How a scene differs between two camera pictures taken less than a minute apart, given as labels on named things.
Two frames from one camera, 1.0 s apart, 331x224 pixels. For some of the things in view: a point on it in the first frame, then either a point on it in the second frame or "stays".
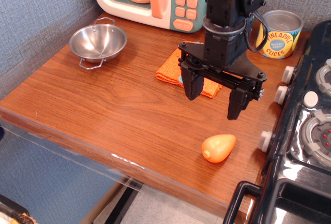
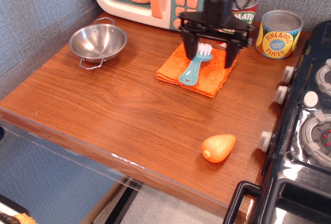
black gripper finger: [239, 100] -> [232, 53]
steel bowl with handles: [104, 40] stays
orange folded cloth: [170, 72] stays
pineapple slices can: [284, 28] stays
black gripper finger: [193, 81] -> [191, 43]
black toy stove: [297, 186] stays
